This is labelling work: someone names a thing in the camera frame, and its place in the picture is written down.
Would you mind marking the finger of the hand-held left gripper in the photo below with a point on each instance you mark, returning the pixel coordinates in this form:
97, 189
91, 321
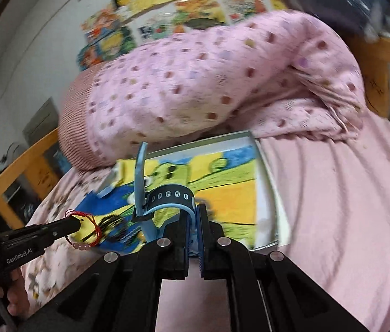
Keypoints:
42, 230

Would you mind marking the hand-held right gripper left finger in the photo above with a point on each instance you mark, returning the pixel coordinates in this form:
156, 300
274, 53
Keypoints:
181, 249

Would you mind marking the person's left hand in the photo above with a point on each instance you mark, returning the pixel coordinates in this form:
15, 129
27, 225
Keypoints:
18, 290

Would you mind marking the pink floral bed sheet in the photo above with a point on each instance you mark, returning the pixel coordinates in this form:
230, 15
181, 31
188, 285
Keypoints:
336, 197

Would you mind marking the grey shallow box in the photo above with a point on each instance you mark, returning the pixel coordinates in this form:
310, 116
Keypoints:
267, 179

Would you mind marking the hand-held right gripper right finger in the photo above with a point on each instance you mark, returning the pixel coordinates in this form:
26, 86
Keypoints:
201, 235

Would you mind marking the pink dotted quilt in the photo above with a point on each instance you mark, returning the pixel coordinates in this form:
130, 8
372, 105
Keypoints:
215, 76

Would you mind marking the blue smartwatch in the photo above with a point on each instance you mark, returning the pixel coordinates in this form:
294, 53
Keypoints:
170, 197

